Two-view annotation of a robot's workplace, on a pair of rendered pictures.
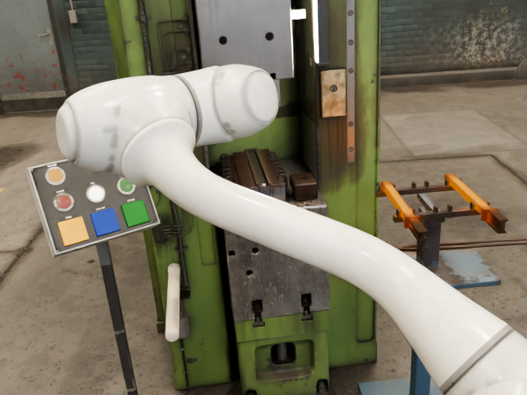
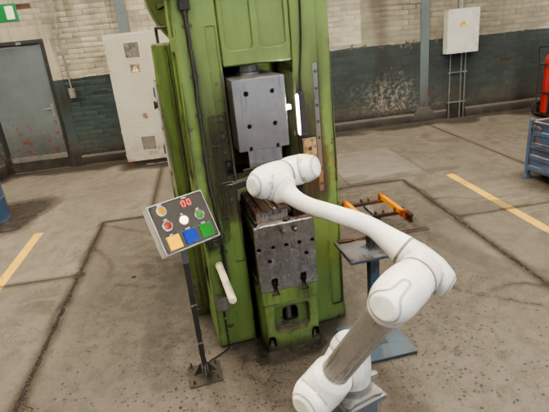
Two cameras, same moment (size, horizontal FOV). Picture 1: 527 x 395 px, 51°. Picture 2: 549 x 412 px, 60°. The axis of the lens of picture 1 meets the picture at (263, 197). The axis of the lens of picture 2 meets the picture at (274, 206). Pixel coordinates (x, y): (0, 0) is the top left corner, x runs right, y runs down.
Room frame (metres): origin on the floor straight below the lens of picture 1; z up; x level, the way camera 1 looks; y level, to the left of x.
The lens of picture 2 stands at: (-0.83, 0.37, 2.04)
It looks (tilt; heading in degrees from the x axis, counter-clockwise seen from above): 21 degrees down; 352
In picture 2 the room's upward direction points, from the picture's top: 6 degrees counter-clockwise
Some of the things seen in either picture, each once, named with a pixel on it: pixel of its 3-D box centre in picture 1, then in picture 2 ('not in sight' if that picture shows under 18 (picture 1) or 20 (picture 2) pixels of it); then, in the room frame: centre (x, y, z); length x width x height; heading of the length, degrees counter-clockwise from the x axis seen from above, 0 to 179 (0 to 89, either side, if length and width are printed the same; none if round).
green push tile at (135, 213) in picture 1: (135, 213); (206, 230); (1.63, 0.42, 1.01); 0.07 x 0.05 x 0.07; 121
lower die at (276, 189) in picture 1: (251, 175); (262, 203); (2.04, 0.04, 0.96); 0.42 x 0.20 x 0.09; 6
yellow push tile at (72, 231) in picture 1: (73, 231); (174, 242); (1.53, 0.59, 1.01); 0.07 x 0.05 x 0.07; 121
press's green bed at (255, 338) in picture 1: (274, 323); (280, 297); (2.05, -0.01, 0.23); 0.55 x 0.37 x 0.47; 6
